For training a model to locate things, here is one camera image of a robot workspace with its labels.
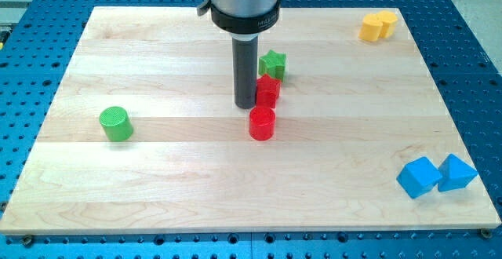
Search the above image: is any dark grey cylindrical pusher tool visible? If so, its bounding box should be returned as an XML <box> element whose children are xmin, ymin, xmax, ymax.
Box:
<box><xmin>232</xmin><ymin>37</ymin><xmax>258</xmax><ymax>109</ymax></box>

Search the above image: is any red cylinder block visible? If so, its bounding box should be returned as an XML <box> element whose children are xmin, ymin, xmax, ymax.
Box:
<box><xmin>249</xmin><ymin>107</ymin><xmax>276</xmax><ymax>140</ymax></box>

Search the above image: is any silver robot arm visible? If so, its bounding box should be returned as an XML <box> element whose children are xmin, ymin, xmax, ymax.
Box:
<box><xmin>197</xmin><ymin>0</ymin><xmax>281</xmax><ymax>109</ymax></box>

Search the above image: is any green star block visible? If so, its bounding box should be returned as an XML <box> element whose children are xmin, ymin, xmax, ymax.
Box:
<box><xmin>258</xmin><ymin>49</ymin><xmax>287</xmax><ymax>82</ymax></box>

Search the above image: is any red star block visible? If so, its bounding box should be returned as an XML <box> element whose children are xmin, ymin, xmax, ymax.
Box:
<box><xmin>256</xmin><ymin>74</ymin><xmax>282</xmax><ymax>108</ymax></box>

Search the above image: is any yellow heart block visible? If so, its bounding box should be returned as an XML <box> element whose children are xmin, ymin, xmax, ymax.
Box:
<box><xmin>358</xmin><ymin>13</ymin><xmax>383</xmax><ymax>42</ymax></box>

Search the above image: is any light wooden board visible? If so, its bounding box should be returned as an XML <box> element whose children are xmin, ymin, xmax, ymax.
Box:
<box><xmin>1</xmin><ymin>6</ymin><xmax>500</xmax><ymax>235</ymax></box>

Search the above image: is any green cylinder block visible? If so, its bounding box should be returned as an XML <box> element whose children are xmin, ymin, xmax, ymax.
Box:
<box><xmin>99</xmin><ymin>106</ymin><xmax>133</xmax><ymax>142</ymax></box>

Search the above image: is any yellow hexagon block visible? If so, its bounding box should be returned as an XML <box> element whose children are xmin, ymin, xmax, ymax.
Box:
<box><xmin>376</xmin><ymin>10</ymin><xmax>398</xmax><ymax>38</ymax></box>

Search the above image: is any blue cube block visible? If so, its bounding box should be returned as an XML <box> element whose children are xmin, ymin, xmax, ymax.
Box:
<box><xmin>396</xmin><ymin>156</ymin><xmax>442</xmax><ymax>199</ymax></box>

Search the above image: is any blue triangle block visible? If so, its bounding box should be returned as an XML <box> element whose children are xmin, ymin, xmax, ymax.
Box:
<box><xmin>438</xmin><ymin>154</ymin><xmax>478</xmax><ymax>192</ymax></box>

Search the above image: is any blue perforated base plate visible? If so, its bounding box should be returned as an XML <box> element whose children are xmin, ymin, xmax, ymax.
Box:
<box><xmin>1</xmin><ymin>0</ymin><xmax>501</xmax><ymax>258</ymax></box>

